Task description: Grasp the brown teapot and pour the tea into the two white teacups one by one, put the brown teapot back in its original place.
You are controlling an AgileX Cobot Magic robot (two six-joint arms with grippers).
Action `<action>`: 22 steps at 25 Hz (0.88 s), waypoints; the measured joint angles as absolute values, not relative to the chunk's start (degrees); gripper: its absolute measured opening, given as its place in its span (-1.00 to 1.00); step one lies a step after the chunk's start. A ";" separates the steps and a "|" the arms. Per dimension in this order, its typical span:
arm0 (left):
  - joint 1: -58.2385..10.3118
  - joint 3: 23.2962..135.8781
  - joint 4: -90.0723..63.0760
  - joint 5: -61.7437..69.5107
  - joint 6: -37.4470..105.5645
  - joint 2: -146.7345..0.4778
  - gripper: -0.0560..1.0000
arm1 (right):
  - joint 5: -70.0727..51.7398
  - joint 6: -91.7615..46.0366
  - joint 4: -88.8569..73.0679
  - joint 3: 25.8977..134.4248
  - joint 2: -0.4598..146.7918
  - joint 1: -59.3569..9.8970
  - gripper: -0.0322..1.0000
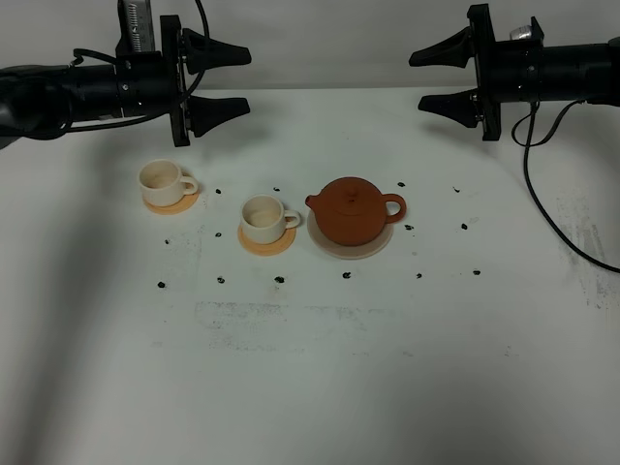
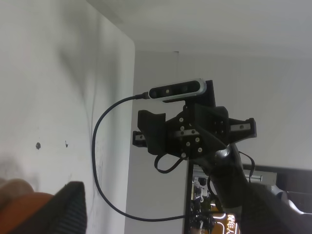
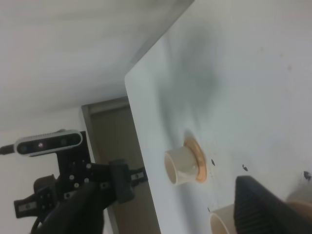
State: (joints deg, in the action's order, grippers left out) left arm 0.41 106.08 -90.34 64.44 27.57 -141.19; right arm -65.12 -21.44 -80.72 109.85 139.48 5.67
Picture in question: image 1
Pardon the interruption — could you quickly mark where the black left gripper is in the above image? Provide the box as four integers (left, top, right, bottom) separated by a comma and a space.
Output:
115, 15, 251, 147

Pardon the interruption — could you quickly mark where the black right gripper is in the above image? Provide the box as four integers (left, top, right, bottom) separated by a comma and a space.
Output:
409, 4, 544, 141

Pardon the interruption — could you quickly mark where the brown clay teapot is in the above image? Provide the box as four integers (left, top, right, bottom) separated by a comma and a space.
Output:
305, 177, 407, 246

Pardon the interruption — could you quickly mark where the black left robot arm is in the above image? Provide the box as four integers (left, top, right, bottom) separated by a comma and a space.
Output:
1, 15, 252, 147

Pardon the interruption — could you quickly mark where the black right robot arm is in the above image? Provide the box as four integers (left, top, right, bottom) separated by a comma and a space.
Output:
409, 4, 619, 141

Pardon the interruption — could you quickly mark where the beige round teapot saucer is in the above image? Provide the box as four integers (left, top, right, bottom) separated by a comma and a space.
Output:
306, 211, 393, 261

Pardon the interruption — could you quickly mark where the white teacup far left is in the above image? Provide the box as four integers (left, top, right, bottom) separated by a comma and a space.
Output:
138, 159, 200, 207

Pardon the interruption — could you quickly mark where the white teacup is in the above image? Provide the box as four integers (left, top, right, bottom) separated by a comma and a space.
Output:
240, 195, 301, 245
138, 159, 200, 207

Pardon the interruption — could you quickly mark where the orange coaster far left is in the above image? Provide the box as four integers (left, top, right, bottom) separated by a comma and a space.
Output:
142, 193, 200, 216

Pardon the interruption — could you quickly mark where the orange coaster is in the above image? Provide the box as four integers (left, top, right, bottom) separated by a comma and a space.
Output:
237, 226, 296, 257
142, 193, 200, 216

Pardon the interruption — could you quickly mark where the white teacup middle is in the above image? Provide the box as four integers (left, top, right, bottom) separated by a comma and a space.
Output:
240, 195, 301, 245

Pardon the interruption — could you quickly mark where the orange coaster middle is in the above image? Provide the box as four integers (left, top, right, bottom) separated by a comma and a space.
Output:
237, 226, 296, 257

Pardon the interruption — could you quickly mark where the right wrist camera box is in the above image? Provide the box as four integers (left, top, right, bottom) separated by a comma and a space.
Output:
510, 24, 533, 41

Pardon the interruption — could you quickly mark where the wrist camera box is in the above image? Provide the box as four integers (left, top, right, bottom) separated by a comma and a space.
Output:
510, 24, 533, 41
116, 0, 155, 55

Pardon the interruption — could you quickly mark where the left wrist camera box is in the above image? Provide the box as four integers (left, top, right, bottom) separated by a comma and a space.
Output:
116, 0, 155, 55

